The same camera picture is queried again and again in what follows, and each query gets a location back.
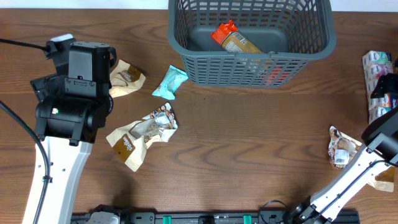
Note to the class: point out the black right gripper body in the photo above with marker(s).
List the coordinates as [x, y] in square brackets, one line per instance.
[394, 83]

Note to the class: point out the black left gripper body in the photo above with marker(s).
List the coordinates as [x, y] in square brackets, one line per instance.
[106, 81]

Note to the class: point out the multicolour tissue pack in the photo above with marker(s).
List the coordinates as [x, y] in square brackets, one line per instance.
[377, 64]

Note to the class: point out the orange cracker sleeve package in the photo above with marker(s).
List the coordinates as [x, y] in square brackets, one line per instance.
[233, 40]

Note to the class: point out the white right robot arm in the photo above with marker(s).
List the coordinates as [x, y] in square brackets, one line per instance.
[377, 154]

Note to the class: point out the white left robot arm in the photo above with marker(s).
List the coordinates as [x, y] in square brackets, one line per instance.
[73, 105]

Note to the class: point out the beige snack pouch upper left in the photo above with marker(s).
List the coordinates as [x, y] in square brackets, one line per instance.
[125, 79]

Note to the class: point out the beige snack pouch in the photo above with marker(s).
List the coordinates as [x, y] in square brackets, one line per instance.
[341, 151]
[125, 79]
[131, 142]

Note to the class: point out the beige snack pouch right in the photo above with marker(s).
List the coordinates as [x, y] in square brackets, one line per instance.
[341, 151]

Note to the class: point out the teal snack packet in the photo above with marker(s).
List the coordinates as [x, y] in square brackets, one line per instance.
[171, 82]

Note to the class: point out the beige snack pouch centre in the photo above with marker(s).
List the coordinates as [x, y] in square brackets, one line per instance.
[131, 142]

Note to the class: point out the dark grey plastic basket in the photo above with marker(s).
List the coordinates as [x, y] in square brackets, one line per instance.
[290, 34]

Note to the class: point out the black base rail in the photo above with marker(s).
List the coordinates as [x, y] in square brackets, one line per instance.
[107, 214]

